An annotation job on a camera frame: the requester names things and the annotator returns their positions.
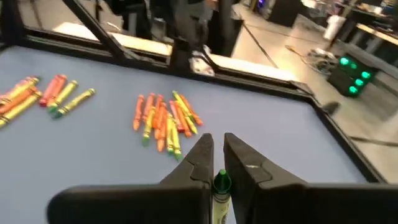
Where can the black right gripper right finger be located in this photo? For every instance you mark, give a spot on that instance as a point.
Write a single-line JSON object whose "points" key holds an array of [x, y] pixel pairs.
{"points": [[264, 193]]}

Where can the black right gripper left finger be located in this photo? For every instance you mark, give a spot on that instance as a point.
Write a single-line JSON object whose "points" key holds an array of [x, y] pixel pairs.
{"points": [[174, 199]]}

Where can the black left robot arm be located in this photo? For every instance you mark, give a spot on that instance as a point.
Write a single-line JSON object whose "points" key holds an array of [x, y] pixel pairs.
{"points": [[180, 56]]}

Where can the green yellow crayon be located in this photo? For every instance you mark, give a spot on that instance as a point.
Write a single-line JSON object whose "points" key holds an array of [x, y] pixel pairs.
{"points": [[169, 133], [21, 89], [185, 110], [20, 109]]}

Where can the red crayon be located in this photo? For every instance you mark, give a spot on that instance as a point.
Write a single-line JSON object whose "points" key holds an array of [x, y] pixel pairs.
{"points": [[57, 88], [49, 90], [15, 85], [175, 115]]}

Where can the black box green lights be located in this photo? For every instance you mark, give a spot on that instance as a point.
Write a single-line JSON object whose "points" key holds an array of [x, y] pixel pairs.
{"points": [[348, 77]]}

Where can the wooden side board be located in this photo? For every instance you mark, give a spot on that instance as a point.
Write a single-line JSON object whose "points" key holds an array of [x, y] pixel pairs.
{"points": [[140, 43]]}

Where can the black cabinet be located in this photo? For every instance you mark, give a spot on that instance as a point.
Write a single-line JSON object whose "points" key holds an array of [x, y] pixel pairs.
{"points": [[227, 28]]}

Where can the white waste bin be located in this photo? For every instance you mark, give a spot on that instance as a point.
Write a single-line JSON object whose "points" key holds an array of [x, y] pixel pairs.
{"points": [[334, 27]]}

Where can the wooden top desk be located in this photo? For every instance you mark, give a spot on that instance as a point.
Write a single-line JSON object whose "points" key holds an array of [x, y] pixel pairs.
{"points": [[373, 34]]}

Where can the black table frame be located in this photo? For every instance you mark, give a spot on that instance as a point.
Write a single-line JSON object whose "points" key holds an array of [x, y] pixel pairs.
{"points": [[248, 81]]}

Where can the black frame strut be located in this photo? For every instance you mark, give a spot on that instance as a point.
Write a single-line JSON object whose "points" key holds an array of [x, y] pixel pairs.
{"points": [[99, 31]]}

